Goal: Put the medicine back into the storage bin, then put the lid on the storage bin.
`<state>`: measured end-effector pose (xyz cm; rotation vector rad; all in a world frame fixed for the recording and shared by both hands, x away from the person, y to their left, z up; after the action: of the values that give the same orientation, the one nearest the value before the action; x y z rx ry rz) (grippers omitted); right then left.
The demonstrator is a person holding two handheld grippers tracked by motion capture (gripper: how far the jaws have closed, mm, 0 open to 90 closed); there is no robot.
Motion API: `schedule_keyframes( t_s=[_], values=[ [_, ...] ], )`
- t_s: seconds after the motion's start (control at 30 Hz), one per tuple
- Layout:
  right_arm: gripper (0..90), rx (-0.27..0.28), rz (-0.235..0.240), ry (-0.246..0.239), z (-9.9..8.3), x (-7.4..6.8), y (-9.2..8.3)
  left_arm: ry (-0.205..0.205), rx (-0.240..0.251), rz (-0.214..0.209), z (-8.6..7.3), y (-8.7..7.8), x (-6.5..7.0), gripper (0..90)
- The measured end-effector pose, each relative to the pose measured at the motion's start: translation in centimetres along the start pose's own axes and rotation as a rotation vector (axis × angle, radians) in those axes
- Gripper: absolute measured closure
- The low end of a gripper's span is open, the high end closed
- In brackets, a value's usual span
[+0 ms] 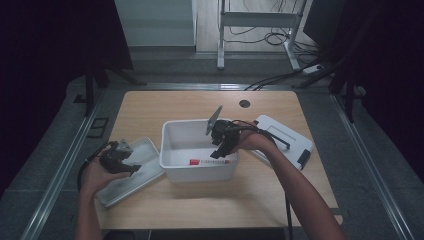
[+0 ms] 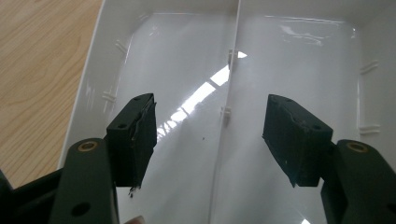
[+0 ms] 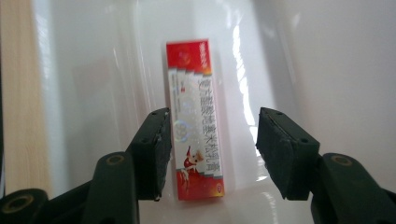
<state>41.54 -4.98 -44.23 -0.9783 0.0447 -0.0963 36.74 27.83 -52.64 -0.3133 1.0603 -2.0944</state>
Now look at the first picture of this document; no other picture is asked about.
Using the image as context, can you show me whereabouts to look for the white power strip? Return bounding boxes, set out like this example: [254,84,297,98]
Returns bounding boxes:
[302,63,324,75]

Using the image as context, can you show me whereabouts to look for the person's left hand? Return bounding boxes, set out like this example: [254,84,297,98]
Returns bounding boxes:
[80,155,132,198]

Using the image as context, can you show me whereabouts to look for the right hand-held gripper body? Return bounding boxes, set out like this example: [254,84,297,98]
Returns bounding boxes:
[205,105,242,148]

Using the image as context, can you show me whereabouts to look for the white tray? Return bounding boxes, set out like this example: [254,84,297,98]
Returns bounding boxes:
[95,136,166,208]

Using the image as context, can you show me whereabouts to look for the metal floor rail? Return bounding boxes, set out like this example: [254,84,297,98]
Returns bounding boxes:
[19,89,109,240]
[329,93,416,240]

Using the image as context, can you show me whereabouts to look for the white metal stand frame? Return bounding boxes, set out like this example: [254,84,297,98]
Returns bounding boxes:
[217,0,308,72]

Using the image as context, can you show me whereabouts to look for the black slanted stand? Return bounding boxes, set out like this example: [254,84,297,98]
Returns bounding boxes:
[294,9,379,90]

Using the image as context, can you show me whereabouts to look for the person's right hand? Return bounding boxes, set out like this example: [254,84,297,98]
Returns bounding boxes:
[233,120,278,155]

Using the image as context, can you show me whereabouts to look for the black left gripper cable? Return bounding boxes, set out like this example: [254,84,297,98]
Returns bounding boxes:
[76,141,118,192]

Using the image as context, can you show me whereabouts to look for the white plastic storage box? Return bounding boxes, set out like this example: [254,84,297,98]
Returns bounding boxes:
[159,118,240,183]

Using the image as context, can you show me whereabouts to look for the black tripod stand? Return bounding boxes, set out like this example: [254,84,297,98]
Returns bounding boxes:
[73,59,148,118]

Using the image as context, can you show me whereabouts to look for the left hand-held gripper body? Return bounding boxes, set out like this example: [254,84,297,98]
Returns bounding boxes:
[99,139,134,175]

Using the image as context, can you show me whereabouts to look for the white cabinet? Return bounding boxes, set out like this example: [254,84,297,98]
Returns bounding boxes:
[114,0,198,48]

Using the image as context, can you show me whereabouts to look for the dark monitor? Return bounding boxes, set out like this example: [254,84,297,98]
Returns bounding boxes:
[302,0,349,52]

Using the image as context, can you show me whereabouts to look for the red and white packet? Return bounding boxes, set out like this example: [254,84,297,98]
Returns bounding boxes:
[188,158,232,167]

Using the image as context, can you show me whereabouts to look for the black floor cables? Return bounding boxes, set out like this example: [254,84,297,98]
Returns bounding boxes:
[223,0,323,92]

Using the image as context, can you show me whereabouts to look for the white lid with black handle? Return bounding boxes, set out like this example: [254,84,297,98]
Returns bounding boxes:
[250,114,315,171]

